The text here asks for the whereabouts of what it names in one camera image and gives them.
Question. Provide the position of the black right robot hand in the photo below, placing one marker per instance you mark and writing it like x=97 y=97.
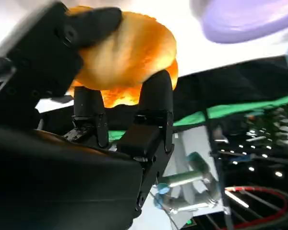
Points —
x=50 y=179

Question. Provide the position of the green cloth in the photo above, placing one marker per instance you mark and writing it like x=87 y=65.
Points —
x=230 y=107

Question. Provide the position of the black backdrop cloth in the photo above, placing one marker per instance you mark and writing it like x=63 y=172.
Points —
x=230 y=83

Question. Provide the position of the lilac plate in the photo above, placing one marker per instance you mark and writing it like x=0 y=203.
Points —
x=242 y=24

